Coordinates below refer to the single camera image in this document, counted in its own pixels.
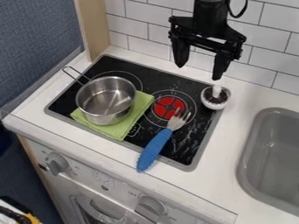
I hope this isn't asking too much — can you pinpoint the toy sink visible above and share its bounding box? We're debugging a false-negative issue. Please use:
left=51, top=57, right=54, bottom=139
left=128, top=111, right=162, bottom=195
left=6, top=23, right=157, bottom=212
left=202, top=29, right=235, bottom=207
left=234, top=107, right=299, bottom=218

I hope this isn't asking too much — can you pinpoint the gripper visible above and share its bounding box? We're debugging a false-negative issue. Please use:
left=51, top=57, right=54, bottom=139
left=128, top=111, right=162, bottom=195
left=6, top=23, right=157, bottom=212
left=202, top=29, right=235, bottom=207
left=167, top=15, right=248, bottom=81

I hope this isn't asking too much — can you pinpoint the green cloth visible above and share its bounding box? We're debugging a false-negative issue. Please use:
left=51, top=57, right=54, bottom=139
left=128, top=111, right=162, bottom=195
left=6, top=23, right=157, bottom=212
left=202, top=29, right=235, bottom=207
left=68, top=90, right=157, bottom=143

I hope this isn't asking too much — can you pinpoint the silver pot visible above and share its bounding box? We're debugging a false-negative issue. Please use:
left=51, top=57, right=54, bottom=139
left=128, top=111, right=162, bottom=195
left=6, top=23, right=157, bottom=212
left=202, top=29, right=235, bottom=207
left=60, top=66, right=138, bottom=126

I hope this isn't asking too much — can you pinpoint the toy stove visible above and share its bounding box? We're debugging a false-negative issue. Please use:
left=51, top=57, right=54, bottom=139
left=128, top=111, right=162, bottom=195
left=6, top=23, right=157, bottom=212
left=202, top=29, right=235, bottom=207
left=43, top=53, right=232, bottom=173

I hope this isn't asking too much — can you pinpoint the blue handled fork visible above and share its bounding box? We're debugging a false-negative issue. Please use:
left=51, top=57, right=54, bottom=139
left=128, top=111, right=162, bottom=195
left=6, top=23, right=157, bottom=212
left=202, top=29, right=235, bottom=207
left=135, top=107, right=193, bottom=173

